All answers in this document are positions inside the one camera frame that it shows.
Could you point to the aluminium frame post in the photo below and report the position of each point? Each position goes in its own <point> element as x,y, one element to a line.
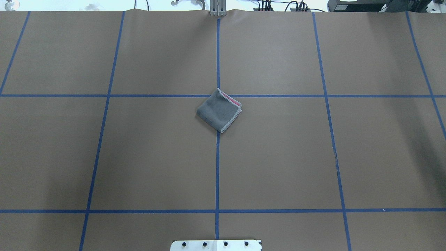
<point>218,8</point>

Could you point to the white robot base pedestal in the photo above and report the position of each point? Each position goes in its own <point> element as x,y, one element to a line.
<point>217,245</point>

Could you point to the black box with label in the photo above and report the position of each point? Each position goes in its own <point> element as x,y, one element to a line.
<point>369,6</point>

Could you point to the pink towel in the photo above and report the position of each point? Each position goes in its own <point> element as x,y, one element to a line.
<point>219,110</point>

